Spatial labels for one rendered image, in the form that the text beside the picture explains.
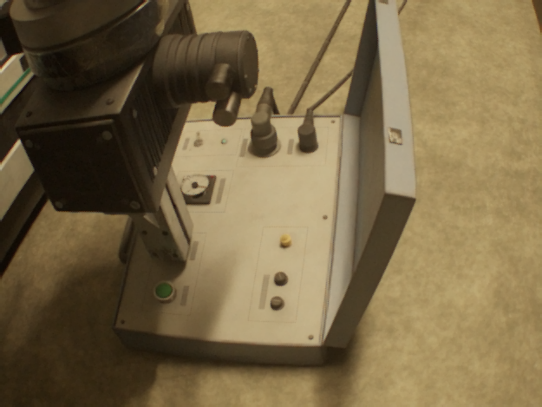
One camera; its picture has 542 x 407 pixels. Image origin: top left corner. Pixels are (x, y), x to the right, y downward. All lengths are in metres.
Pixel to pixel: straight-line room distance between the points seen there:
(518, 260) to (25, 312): 0.76
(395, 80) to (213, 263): 0.35
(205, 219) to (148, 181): 0.29
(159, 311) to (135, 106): 0.32
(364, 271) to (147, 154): 0.22
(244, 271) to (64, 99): 0.36
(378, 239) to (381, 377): 0.26
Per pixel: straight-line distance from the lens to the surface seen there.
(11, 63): 0.91
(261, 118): 0.87
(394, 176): 0.50
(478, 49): 1.22
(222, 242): 0.81
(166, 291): 0.78
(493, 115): 1.06
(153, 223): 0.72
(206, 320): 0.75
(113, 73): 0.55
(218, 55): 0.55
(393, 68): 0.61
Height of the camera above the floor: 0.69
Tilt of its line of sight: 48 degrees down
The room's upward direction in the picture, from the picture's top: 13 degrees counter-clockwise
